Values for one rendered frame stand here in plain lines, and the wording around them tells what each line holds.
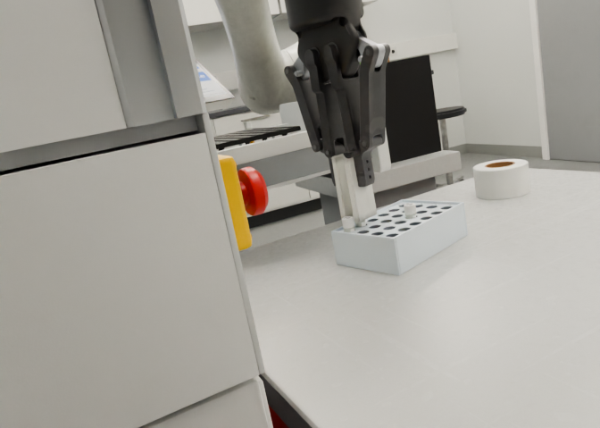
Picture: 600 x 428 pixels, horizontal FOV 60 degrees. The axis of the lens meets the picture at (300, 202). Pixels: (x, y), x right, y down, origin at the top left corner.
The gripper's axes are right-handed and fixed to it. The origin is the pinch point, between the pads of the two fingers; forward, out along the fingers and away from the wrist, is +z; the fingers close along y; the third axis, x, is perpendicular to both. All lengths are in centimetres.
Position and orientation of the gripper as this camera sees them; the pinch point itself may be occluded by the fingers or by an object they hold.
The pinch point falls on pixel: (354, 185)
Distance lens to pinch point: 55.3
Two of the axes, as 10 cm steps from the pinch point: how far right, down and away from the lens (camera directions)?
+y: 6.5, 0.4, -7.6
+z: 1.8, 9.6, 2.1
